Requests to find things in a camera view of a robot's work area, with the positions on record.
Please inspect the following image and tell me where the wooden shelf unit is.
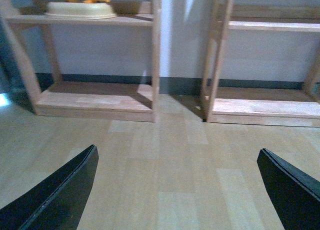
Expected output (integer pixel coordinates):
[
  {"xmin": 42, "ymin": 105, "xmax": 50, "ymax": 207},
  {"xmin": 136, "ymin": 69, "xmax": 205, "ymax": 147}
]
[
  {"xmin": 200, "ymin": 0, "xmax": 320, "ymax": 127},
  {"xmin": 0, "ymin": 0, "xmax": 162, "ymax": 122}
]

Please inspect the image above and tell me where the right wooden shelf unit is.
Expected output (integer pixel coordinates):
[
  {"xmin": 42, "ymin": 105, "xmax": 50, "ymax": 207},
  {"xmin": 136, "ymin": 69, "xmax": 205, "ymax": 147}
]
[{"xmin": 200, "ymin": 0, "xmax": 320, "ymax": 127}]

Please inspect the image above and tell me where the left wooden shelf unit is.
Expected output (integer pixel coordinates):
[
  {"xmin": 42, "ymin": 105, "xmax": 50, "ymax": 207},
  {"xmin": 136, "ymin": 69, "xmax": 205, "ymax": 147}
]
[{"xmin": 0, "ymin": 0, "xmax": 162, "ymax": 122}]

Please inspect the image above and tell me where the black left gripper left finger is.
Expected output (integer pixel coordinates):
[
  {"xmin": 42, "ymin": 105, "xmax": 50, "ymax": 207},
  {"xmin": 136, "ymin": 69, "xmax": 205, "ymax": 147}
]
[{"xmin": 0, "ymin": 145, "xmax": 99, "ymax": 229}]

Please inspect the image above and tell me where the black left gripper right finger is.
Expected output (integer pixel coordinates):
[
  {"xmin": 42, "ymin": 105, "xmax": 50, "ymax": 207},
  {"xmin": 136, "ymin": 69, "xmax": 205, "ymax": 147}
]
[{"xmin": 257, "ymin": 148, "xmax": 320, "ymax": 229}]

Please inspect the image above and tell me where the cream oval tray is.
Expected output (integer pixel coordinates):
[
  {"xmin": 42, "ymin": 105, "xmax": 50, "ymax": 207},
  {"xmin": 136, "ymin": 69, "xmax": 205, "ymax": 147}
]
[{"xmin": 45, "ymin": 2, "xmax": 117, "ymax": 20}]

